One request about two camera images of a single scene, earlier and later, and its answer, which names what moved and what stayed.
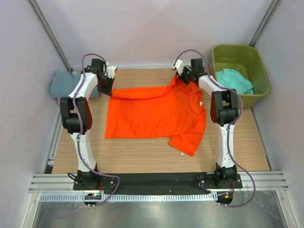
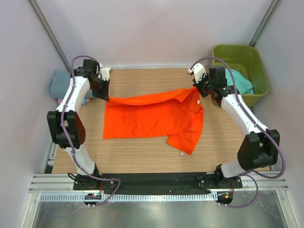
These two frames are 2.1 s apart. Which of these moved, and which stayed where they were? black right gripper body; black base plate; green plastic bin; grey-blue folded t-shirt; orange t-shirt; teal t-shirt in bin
Moved: orange t-shirt; black right gripper body
Stayed: black base plate; grey-blue folded t-shirt; green plastic bin; teal t-shirt in bin
